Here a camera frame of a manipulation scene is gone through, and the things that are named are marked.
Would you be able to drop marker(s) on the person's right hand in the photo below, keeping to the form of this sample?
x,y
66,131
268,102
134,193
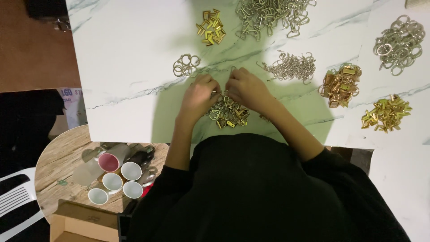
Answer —
x,y
249,88

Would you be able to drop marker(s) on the person's left hand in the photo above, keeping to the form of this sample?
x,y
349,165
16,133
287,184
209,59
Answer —
x,y
198,97

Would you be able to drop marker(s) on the person's left fingers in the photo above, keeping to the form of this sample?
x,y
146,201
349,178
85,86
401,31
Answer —
x,y
211,88

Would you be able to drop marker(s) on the person's right fingers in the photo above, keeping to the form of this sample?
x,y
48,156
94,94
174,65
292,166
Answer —
x,y
235,80

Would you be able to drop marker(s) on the small pile of split rings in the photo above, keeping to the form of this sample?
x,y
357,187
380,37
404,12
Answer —
x,y
186,65

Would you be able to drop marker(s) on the small pile of gold clamps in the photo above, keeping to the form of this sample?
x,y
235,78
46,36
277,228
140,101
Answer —
x,y
211,27

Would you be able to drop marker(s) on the pile of silver snap hooks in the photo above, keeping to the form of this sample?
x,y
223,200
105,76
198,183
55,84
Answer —
x,y
268,15

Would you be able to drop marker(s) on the pile of gold key fobs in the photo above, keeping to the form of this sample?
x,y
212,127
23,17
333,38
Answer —
x,y
340,85

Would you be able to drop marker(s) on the person's black garment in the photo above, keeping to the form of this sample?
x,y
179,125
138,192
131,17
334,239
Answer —
x,y
262,195

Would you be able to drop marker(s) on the pink-lined white mug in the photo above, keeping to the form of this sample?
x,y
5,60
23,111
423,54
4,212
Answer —
x,y
112,159

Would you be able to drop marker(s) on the printed white bag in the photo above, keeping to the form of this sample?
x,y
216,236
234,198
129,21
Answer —
x,y
72,104

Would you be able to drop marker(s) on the frosted glass mug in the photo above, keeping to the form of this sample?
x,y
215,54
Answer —
x,y
85,173

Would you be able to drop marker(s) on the large pile of gold clamps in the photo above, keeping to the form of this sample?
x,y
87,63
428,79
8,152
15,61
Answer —
x,y
386,114

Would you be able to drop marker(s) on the round wooden side table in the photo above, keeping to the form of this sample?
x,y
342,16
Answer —
x,y
63,168

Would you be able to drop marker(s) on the large pile of silver rings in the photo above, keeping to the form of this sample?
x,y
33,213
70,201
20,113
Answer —
x,y
399,43

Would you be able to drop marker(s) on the black device with metal clip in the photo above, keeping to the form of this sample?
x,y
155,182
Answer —
x,y
47,11

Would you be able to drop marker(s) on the brown wooden table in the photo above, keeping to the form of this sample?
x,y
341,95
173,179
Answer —
x,y
32,50

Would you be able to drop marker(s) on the cardboard box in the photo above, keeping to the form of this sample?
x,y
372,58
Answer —
x,y
84,223

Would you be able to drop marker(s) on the white plastic chair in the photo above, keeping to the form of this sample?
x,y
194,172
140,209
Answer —
x,y
15,201

